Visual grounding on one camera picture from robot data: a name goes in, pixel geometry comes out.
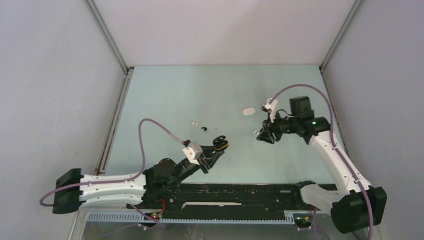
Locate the corner aluminium post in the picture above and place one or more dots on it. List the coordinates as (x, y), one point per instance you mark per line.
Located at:
(105, 32)
(355, 8)

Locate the white oval charging case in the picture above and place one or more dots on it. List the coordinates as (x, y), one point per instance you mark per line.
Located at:
(248, 111)

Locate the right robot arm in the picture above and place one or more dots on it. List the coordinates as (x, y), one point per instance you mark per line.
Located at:
(355, 204)

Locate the right corner aluminium post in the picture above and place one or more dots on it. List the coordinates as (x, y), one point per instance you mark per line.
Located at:
(355, 8)

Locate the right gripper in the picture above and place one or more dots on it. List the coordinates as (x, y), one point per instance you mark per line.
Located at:
(266, 136)

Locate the aluminium frame rail front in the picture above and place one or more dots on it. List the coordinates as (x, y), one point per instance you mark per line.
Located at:
(217, 203)

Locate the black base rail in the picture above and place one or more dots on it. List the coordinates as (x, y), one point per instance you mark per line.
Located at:
(229, 201)

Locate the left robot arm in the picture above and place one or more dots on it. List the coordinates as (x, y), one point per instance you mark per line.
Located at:
(74, 190)

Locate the white cable duct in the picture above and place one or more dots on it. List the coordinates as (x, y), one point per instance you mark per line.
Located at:
(135, 217)

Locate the black charging case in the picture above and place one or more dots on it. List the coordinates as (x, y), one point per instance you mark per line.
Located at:
(220, 143)

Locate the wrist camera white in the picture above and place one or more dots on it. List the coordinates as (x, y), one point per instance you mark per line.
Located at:
(193, 152)
(269, 106)

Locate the left corner aluminium post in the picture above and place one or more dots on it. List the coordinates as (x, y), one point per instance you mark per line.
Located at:
(105, 32)

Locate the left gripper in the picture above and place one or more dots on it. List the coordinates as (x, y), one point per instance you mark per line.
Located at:
(207, 150)

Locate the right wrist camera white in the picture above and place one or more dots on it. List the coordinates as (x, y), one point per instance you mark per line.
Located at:
(269, 106)

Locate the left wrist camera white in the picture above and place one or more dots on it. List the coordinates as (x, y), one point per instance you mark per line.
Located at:
(193, 152)

